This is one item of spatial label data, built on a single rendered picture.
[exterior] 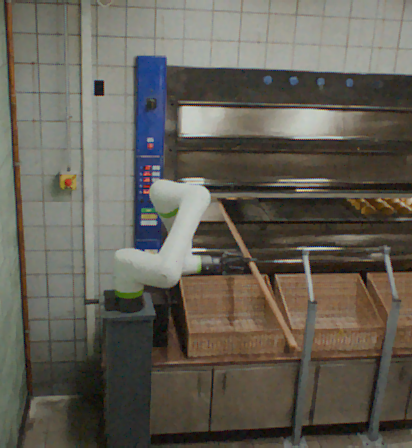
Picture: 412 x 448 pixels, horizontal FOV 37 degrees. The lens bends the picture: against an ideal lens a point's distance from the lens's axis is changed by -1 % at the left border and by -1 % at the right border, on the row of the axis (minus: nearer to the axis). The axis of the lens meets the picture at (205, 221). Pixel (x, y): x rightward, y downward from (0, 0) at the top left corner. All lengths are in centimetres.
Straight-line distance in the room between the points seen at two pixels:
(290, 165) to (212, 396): 141
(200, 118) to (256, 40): 52
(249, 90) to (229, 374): 160
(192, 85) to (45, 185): 100
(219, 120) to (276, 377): 149
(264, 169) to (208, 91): 57
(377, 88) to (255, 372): 178
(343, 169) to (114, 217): 139
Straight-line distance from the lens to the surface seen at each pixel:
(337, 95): 368
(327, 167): 375
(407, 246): 414
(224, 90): 351
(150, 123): 344
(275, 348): 356
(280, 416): 378
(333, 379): 373
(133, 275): 253
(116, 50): 341
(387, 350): 367
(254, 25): 348
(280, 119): 360
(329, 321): 397
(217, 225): 369
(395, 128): 384
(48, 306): 387
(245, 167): 361
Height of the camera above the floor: 246
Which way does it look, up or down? 20 degrees down
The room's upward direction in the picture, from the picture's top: 3 degrees clockwise
